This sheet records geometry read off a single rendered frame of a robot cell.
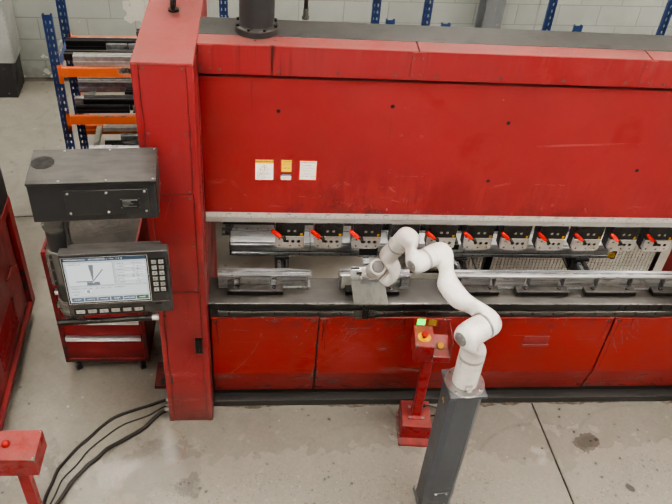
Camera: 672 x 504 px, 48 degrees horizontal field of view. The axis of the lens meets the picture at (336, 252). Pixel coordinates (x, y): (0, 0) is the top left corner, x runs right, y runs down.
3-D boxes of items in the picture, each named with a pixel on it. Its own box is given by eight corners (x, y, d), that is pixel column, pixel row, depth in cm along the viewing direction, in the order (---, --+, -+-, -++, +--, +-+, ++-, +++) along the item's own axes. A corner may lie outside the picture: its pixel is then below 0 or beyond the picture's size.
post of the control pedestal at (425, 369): (411, 416, 445) (425, 354, 410) (411, 409, 449) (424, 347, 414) (420, 416, 445) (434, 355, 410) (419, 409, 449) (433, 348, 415)
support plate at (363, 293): (353, 305, 388) (354, 303, 388) (349, 271, 409) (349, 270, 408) (388, 305, 390) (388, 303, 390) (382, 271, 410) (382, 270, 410)
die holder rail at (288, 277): (218, 288, 408) (218, 275, 402) (219, 280, 412) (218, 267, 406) (310, 288, 413) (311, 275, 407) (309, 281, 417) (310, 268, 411)
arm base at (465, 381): (489, 397, 346) (497, 370, 335) (449, 399, 344) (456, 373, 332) (478, 366, 361) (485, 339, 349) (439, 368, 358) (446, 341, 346)
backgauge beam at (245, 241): (229, 256, 428) (229, 242, 421) (230, 240, 439) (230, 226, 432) (614, 259, 451) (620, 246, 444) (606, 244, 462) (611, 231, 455)
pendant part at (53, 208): (57, 336, 343) (21, 183, 288) (63, 299, 361) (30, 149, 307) (170, 329, 351) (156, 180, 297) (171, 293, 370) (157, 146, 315)
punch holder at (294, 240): (274, 248, 390) (275, 223, 380) (274, 237, 397) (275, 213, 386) (303, 248, 392) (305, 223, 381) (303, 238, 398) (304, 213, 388)
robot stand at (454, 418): (451, 513, 411) (488, 396, 347) (419, 516, 408) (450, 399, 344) (443, 484, 424) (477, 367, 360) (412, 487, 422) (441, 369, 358)
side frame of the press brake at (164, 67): (169, 421, 444) (129, 62, 297) (182, 319, 509) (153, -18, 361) (212, 421, 446) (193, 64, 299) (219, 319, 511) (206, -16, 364)
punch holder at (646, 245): (640, 251, 411) (650, 227, 400) (634, 241, 417) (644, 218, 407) (666, 251, 412) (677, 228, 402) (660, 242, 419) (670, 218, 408)
